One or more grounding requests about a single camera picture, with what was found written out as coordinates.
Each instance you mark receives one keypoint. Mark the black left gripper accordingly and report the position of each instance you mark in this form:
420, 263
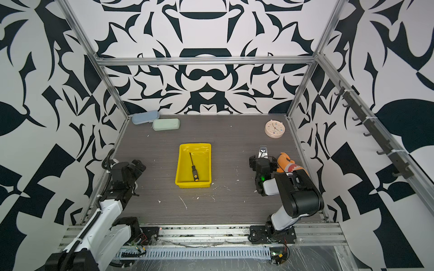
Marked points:
141, 167

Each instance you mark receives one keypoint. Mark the aluminium cage frame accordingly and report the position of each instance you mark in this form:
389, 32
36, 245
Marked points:
420, 183

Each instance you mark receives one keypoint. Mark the blue-grey glasses case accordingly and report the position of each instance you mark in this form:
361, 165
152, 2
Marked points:
145, 117

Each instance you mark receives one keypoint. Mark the black wall hook rail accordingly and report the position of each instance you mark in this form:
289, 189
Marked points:
377, 131

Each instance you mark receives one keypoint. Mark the green glasses case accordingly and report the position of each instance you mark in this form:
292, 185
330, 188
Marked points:
166, 124

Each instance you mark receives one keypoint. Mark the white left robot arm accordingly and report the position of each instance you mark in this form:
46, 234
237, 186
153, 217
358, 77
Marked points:
107, 239

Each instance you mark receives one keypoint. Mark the black yellow screwdriver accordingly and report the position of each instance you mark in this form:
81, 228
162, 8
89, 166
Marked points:
194, 170

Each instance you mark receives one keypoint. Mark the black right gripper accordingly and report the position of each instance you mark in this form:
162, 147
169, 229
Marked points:
254, 162

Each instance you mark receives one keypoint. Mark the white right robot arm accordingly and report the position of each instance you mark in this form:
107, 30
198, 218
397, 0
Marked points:
299, 196

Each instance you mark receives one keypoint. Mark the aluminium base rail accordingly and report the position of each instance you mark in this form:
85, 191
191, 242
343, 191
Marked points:
235, 235

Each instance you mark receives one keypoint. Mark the yellow plastic bin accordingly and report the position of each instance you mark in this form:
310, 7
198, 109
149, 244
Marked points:
201, 153

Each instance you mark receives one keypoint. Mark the orange plush fish toy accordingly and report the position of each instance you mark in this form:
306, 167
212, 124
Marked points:
286, 162

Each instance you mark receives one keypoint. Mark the round beige alarm clock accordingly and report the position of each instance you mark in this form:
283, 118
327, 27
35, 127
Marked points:
274, 129

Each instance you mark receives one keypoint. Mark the white slotted cable duct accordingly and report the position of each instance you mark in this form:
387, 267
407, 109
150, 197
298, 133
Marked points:
201, 253

